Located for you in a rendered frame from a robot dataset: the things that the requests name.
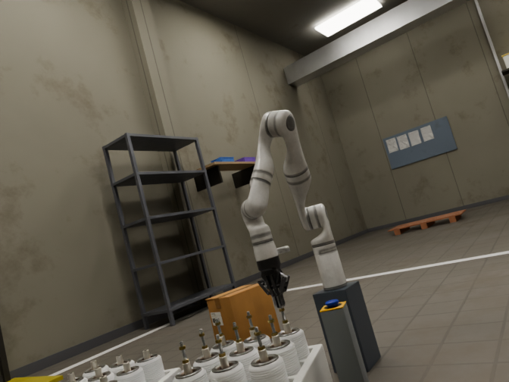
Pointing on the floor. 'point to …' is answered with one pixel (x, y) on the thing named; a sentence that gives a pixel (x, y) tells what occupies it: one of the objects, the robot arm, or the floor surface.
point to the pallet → (427, 222)
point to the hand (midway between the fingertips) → (279, 301)
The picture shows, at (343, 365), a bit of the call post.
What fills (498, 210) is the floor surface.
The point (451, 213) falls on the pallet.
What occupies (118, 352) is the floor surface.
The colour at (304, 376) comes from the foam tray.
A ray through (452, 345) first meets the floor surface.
